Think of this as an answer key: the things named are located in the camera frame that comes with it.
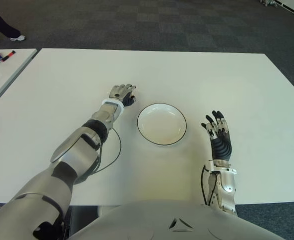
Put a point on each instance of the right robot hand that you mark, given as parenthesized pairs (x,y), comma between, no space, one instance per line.
(221,147)

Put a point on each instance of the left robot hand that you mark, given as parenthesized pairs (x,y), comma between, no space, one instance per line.
(119,92)

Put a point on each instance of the white plate black rim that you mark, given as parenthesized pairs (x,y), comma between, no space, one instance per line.
(162,125)

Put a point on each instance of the grey robot torso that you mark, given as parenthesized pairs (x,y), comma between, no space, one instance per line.
(174,220)

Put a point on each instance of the white sneaker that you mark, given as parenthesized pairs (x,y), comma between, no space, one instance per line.
(18,38)

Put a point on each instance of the red and black marker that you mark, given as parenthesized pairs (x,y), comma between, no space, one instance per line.
(9,56)

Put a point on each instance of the white table leg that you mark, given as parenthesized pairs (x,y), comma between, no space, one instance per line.
(108,210)

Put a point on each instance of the person leg dark trousers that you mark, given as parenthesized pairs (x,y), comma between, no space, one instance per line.
(2,21)

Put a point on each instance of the grey metal chair base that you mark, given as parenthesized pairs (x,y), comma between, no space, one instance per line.
(269,2)

